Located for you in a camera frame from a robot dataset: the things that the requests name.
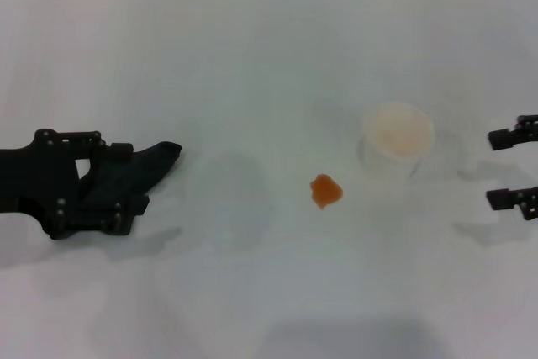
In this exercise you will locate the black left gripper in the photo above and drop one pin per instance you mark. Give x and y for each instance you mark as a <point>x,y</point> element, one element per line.
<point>29,178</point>

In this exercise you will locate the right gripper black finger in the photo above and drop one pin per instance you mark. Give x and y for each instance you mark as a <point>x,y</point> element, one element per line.
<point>502,200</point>
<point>504,138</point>

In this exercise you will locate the dark blue rag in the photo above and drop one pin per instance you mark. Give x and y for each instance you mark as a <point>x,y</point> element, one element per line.
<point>151,161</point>

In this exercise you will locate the clear plastic cup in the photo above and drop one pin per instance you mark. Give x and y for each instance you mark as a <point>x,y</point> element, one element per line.
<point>397,136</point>

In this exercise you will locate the orange liquid stain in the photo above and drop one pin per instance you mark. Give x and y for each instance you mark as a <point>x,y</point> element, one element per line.
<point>325,191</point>

